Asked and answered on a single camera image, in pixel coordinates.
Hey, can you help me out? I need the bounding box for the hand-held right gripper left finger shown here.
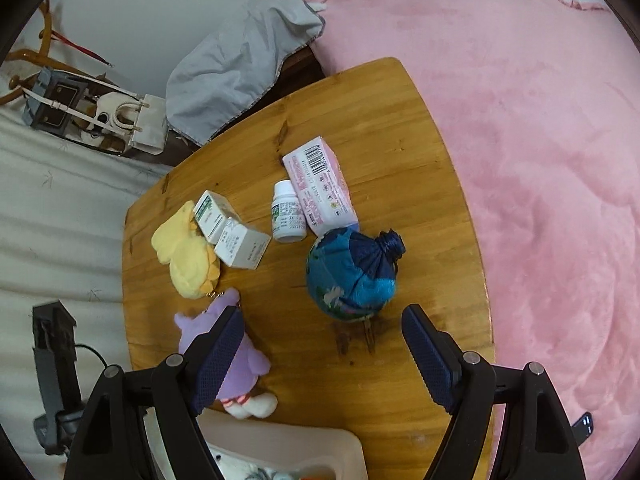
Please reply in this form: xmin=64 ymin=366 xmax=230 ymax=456
xmin=65 ymin=305 xmax=246 ymax=480

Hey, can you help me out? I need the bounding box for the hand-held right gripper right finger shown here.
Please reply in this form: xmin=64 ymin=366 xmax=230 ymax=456
xmin=401 ymin=304 xmax=586 ymax=480

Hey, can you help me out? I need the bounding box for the blue fabric drawstring pouch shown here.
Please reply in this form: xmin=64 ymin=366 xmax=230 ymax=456
xmin=306 ymin=227 xmax=406 ymax=321

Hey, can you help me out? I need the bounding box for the purple plush toy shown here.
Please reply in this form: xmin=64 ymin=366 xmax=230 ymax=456
xmin=174 ymin=287 xmax=277 ymax=420

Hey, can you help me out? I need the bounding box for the yellow plush toy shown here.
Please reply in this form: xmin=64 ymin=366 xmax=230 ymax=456
xmin=151 ymin=200 xmax=222 ymax=299

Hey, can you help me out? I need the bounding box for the white plastic container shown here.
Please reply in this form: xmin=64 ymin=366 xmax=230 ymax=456
xmin=144 ymin=407 xmax=370 ymax=480

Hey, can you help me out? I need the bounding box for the white medicine box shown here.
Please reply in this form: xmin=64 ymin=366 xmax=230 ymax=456
xmin=214 ymin=217 xmax=272 ymax=269

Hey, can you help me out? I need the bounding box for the green and white box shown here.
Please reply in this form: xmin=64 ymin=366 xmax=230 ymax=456
xmin=193 ymin=190 xmax=241 ymax=243

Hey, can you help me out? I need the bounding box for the white pill bottle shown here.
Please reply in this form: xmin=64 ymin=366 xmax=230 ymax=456
xmin=272 ymin=180 xmax=309 ymax=244

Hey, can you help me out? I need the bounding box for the white quilted mattress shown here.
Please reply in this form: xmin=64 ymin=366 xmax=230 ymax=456
xmin=0 ymin=72 xmax=173 ymax=466

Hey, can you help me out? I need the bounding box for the pink barcode box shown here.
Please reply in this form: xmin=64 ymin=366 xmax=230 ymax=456
xmin=282 ymin=136 xmax=359 ymax=237

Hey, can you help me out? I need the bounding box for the pink fleece blanket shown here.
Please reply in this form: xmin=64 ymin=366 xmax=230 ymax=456
xmin=292 ymin=0 xmax=632 ymax=480

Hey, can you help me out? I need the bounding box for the white tote bag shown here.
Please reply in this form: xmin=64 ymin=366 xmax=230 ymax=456
xmin=70 ymin=92 xmax=168 ymax=157

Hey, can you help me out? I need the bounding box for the grey cloth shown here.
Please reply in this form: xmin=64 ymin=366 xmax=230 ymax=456
xmin=165 ymin=0 xmax=327 ymax=147

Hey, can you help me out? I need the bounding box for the wooden coat rack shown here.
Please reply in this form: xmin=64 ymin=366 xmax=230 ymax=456
xmin=0 ymin=0 xmax=53 ymax=103

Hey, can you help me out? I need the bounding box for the black cable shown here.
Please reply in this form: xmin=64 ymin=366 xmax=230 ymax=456
xmin=74 ymin=344 xmax=109 ymax=368

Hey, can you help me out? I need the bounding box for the red cable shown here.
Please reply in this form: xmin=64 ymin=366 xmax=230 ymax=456
xmin=50 ymin=30 xmax=116 ymax=68

